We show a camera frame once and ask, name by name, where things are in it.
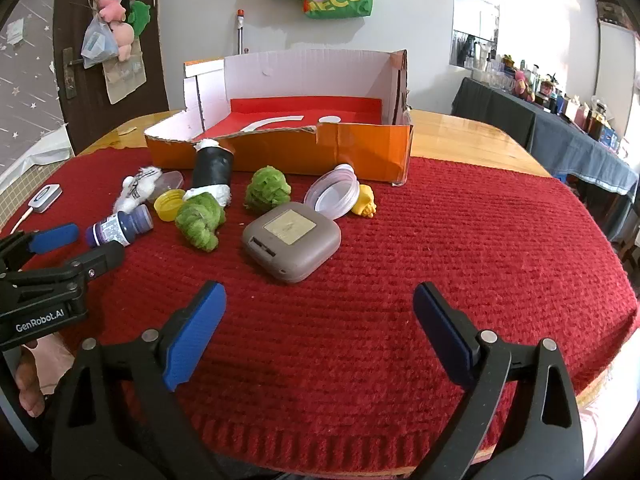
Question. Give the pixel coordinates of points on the small square clear container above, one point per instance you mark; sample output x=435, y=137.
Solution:
x=172, y=180

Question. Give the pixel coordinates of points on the small beige tag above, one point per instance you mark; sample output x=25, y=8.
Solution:
x=126, y=129

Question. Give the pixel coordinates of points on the white plastic sheet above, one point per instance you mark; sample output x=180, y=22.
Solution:
x=40, y=150

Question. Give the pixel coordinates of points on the beige cloth bag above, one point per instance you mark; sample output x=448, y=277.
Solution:
x=125, y=80

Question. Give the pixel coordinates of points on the white paper scrap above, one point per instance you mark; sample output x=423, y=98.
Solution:
x=16, y=30

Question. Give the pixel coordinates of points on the metal pole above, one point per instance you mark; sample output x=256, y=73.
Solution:
x=241, y=35

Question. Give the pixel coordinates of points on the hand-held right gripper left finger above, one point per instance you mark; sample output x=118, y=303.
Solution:
x=195, y=330

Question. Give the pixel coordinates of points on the dark cloth covered table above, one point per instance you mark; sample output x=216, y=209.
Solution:
x=550, y=135

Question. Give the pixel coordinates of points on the purple paint bottle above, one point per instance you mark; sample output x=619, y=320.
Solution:
x=120, y=225

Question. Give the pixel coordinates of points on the white refrigerator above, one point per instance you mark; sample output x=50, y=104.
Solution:
x=612, y=70

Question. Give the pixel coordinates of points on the yellow bottle cap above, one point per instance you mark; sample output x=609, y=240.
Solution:
x=167, y=205

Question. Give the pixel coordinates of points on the green yarn ball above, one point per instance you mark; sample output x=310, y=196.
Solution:
x=200, y=220
x=267, y=187

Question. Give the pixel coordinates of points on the red knitted mat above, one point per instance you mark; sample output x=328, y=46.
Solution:
x=350, y=310

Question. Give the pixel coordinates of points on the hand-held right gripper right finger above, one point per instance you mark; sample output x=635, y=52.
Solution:
x=440, y=330

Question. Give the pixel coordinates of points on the dark brown door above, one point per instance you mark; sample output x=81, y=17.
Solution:
x=85, y=120

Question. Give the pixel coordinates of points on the yellow toy figure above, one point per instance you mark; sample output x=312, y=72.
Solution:
x=364, y=202

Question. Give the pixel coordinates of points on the small white device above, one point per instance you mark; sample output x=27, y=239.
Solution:
x=45, y=195

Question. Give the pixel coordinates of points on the orange and white cardboard box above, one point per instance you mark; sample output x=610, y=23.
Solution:
x=350, y=150

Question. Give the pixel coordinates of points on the pink plush toy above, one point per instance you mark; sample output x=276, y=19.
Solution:
x=111, y=5
x=124, y=37

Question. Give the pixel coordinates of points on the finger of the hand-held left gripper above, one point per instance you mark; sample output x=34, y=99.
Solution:
x=100, y=257
x=52, y=237

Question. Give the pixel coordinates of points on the green plush toy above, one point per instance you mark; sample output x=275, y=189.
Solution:
x=140, y=15

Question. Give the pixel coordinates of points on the grey square case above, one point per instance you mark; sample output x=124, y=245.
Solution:
x=290, y=245

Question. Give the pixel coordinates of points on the clear plastic bag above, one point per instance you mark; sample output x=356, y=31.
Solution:
x=97, y=45

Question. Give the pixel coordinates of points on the row of bottles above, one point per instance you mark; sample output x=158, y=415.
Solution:
x=550, y=92

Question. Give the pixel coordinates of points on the black roll with white ends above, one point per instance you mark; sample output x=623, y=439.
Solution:
x=212, y=170

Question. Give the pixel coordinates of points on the white fluffy star scrunchie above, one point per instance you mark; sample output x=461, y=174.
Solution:
x=135, y=190

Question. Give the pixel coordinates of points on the wall mirror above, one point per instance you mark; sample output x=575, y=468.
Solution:
x=477, y=15

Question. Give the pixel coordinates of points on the person's left hand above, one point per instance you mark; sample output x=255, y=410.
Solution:
x=30, y=390

